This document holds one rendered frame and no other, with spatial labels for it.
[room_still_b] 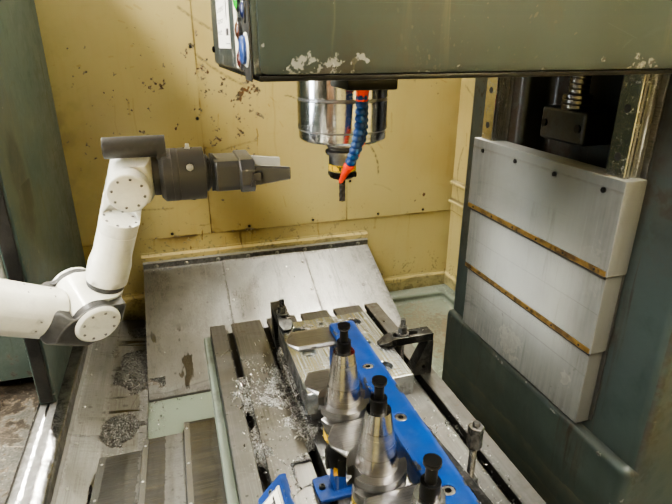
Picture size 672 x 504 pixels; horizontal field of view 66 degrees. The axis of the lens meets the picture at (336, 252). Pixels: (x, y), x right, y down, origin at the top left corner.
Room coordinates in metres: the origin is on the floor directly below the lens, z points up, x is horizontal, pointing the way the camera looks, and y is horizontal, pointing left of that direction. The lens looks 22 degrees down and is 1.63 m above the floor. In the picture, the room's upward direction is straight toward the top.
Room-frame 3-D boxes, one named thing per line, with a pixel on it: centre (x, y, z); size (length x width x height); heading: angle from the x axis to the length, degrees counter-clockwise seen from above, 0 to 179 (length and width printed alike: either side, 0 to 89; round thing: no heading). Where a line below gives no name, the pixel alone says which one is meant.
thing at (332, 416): (0.52, -0.01, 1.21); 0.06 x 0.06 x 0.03
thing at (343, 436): (0.47, -0.03, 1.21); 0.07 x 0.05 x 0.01; 107
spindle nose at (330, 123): (0.95, -0.01, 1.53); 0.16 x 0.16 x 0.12
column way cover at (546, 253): (1.08, -0.44, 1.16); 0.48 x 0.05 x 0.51; 17
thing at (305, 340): (0.68, 0.04, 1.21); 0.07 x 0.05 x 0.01; 107
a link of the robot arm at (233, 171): (0.88, 0.21, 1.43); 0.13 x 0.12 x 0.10; 17
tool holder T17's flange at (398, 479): (0.42, -0.04, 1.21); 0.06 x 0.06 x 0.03
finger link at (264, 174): (0.86, 0.11, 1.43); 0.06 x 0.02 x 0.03; 107
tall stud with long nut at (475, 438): (0.71, -0.24, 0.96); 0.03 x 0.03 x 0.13
